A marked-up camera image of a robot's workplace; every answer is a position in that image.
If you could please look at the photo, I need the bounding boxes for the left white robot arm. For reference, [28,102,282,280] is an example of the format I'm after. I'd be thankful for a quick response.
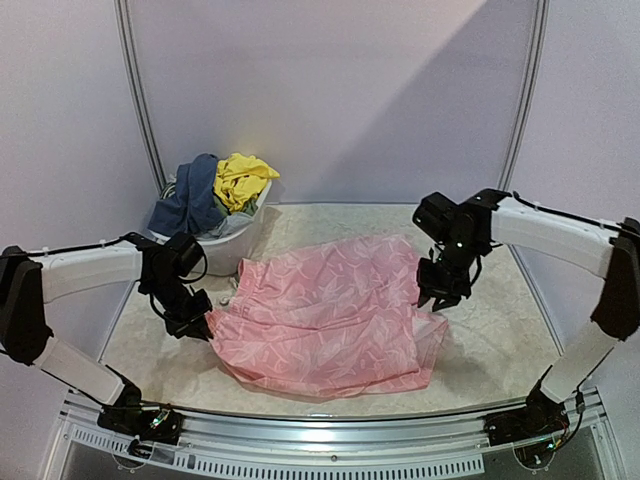
[1,232,212,434]

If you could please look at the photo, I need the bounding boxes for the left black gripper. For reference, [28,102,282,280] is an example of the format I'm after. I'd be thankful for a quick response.
[144,273,213,340]

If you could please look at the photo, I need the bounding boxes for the right aluminium frame post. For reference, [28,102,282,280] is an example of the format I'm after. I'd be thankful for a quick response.
[496,1,550,190]

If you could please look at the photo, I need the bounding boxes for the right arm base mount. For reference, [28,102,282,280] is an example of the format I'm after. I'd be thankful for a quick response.
[483,382,586,451]

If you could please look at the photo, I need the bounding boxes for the aluminium frame post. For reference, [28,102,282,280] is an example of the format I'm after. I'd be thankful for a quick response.
[114,0,167,193]
[496,1,550,190]

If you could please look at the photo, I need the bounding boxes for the aluminium front rail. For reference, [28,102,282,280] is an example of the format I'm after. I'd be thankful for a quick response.
[42,390,626,479]

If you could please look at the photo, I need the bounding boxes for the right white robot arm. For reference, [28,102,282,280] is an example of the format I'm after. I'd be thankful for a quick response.
[412,189,639,436]

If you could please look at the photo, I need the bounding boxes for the grey garment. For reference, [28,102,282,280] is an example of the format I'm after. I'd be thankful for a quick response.
[199,196,258,239]

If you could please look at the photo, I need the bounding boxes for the white plastic laundry basket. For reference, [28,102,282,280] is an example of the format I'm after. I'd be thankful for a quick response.
[148,177,274,277]

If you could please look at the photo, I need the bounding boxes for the yellow garment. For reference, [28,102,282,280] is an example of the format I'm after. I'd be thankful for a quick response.
[213,153,280,213]

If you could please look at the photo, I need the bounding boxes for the pink patterned shorts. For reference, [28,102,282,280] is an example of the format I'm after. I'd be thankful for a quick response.
[206,235,448,400]

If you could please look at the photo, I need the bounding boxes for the left aluminium frame post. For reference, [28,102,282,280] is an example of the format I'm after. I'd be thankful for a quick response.
[114,0,167,193]

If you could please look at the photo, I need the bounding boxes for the blue garment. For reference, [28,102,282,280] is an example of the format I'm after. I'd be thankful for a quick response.
[147,154,224,236]

